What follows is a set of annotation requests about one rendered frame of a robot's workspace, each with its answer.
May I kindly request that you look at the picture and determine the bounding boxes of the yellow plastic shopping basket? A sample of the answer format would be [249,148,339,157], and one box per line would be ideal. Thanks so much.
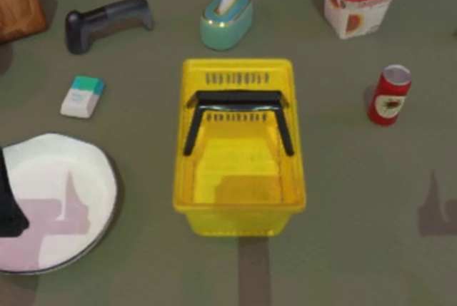
[172,57,307,238]

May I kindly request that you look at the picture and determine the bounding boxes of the red can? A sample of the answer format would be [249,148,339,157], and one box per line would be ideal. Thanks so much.
[367,64,412,127]

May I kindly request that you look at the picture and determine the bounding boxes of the white round plate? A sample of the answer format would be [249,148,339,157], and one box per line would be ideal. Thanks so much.
[0,133,121,274]

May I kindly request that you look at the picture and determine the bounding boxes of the small white and teal box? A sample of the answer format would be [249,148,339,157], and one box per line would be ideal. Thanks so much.
[59,76,106,120]

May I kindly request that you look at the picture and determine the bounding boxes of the brown wooden box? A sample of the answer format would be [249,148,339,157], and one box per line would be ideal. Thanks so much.
[0,0,48,44]

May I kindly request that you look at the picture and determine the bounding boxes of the black barcode scanner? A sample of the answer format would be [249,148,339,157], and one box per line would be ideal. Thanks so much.
[64,0,156,55]

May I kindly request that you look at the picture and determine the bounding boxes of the teal tissue box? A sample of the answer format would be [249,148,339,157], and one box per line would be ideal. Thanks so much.
[199,0,255,51]

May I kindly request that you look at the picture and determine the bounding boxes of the white tub with red lid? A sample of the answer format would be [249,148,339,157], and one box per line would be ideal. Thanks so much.
[320,0,407,40]

